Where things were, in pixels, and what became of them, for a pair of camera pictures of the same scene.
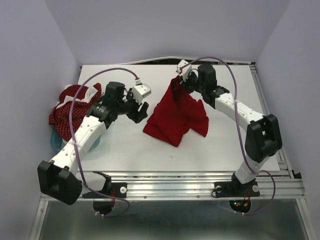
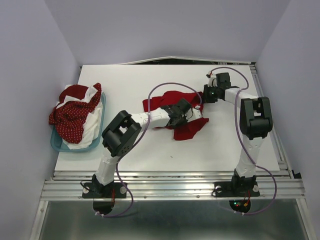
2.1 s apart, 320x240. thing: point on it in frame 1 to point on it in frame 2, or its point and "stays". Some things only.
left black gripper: [136, 116] to [184, 122]
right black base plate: [235, 189] stays
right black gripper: [191, 74] to [206, 99]
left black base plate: [118, 189] stays
